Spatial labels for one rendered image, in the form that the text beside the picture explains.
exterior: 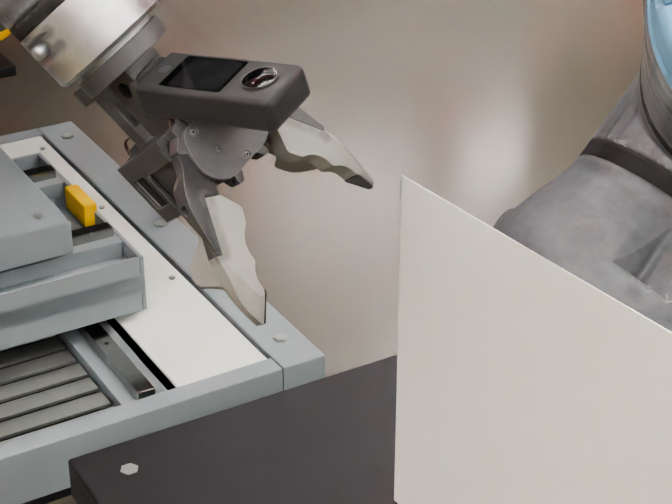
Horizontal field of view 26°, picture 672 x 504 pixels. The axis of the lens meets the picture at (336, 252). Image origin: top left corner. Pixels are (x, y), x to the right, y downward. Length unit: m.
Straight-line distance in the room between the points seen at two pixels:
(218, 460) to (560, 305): 0.41
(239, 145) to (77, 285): 0.83
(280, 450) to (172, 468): 0.09
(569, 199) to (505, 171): 1.44
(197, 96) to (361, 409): 0.43
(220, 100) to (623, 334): 0.29
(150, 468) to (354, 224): 1.07
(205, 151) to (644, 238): 0.30
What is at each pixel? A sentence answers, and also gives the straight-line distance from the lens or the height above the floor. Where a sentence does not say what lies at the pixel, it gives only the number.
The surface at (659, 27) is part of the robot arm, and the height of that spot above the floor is 0.76.
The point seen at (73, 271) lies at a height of 0.15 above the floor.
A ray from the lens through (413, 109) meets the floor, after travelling 2.66.
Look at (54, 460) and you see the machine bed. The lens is 1.67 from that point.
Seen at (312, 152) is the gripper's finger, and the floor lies 0.61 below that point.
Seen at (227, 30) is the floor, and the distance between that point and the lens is 3.05.
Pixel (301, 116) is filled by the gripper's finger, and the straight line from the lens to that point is 1.04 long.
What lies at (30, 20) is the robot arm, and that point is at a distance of 0.98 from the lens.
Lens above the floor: 1.04
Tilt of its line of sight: 29 degrees down
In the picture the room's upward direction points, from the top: straight up
